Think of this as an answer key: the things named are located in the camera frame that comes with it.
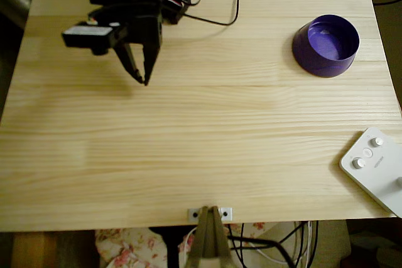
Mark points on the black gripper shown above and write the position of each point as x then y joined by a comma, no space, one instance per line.
145,31

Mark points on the purple bowl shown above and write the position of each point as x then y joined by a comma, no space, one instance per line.
326,45

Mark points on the floral cloth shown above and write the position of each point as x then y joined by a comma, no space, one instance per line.
132,249

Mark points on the clamp at table edge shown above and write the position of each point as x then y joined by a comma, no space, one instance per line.
208,243

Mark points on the wooden table leg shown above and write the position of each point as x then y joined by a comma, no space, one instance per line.
34,250

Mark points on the white device with knobs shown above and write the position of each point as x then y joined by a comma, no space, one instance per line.
373,170

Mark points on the black camera with white label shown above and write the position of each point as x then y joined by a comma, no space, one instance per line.
88,35

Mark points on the white metal bracket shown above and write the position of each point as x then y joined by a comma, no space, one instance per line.
226,214

